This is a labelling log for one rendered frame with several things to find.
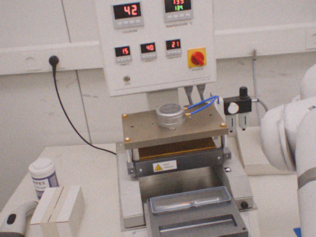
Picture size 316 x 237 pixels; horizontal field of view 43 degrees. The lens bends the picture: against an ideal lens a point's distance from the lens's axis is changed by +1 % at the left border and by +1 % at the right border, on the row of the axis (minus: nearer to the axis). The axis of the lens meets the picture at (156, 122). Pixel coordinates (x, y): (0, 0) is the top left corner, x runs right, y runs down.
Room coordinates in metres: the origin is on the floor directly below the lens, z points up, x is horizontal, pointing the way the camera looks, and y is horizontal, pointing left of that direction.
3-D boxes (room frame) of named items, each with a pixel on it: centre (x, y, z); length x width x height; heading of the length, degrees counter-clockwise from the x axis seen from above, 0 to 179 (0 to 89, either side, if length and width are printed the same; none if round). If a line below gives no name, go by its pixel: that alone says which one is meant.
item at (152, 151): (0.98, -0.05, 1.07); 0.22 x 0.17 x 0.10; 94
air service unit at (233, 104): (1.12, -0.25, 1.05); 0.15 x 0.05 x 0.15; 94
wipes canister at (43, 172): (1.20, 0.42, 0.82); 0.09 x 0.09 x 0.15
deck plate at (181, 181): (1.01, -0.04, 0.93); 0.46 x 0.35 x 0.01; 4
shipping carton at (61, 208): (1.04, 0.35, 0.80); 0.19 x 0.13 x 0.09; 172
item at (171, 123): (1.01, -0.06, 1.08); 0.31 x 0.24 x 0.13; 94
